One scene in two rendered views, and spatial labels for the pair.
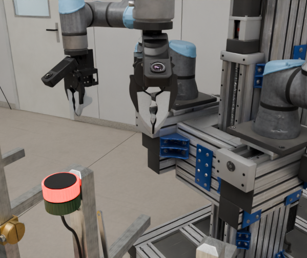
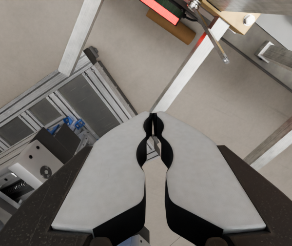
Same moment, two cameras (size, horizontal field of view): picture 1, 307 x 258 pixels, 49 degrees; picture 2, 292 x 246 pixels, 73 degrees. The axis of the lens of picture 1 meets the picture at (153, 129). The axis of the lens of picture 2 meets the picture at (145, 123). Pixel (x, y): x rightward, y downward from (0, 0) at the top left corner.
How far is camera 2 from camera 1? 0.57 m
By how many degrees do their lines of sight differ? 38
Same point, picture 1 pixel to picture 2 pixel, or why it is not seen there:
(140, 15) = not seen: outside the picture
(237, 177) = (41, 157)
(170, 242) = not seen: hidden behind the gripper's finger
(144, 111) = (190, 144)
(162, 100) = (110, 183)
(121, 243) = (181, 77)
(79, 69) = not seen: outside the picture
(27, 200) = not seen: outside the picture
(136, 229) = (163, 98)
